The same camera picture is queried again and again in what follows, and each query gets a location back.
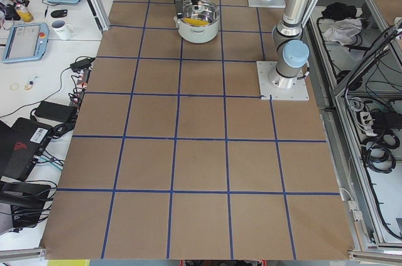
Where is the yellow corn cob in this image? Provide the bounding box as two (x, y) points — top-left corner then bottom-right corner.
(183, 18), (209, 26)

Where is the pale green cooking pot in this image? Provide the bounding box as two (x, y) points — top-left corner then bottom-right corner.
(174, 0), (220, 43)

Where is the black power adapter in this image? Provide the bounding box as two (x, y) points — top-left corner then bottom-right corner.
(70, 58), (95, 72)

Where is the white mug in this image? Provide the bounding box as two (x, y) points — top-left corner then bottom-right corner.
(51, 19), (75, 40)

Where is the white crumpled cloth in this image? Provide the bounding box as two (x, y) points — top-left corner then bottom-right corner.
(323, 19), (362, 46)

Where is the lower blue teach pendant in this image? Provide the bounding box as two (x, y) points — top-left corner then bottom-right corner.
(2, 23), (49, 63)

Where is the black power brick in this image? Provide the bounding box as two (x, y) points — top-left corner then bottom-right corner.
(35, 101), (77, 123)

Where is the black laptop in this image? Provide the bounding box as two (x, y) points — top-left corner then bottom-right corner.
(1, 117), (52, 181)

